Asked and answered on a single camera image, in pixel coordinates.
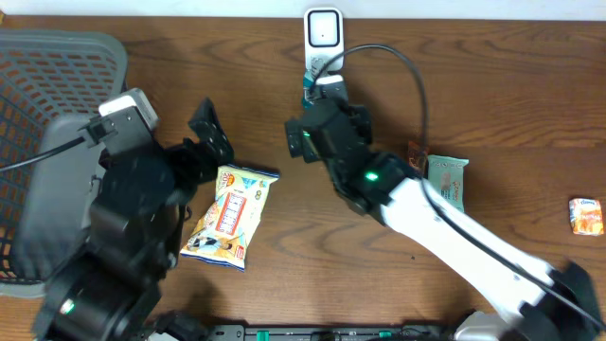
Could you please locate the teal mouthwash bottle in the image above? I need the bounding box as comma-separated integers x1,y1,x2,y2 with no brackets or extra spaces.
301,69,321,109

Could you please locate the yellow snack bag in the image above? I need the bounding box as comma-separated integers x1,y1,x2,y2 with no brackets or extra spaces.
180,165,279,271

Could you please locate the red brown snack packet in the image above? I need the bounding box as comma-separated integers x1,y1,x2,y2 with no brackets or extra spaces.
407,141,429,175

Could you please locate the pale green wipes pack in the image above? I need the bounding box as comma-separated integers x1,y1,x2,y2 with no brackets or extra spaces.
428,155,469,212

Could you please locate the small orange juice carton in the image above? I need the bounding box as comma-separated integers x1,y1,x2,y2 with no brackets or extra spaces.
569,198,604,236

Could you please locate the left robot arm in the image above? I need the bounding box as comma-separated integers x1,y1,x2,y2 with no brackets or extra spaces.
18,91,234,340

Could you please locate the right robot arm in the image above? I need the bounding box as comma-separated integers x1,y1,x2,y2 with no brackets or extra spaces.
285,87,605,340

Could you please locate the white barcode scanner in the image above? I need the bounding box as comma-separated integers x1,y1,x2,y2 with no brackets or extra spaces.
303,7,345,76

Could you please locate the grey plastic shopping basket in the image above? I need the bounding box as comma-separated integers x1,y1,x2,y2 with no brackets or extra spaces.
1,29,128,299

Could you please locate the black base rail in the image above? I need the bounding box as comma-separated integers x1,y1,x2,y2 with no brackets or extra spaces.
141,323,470,341

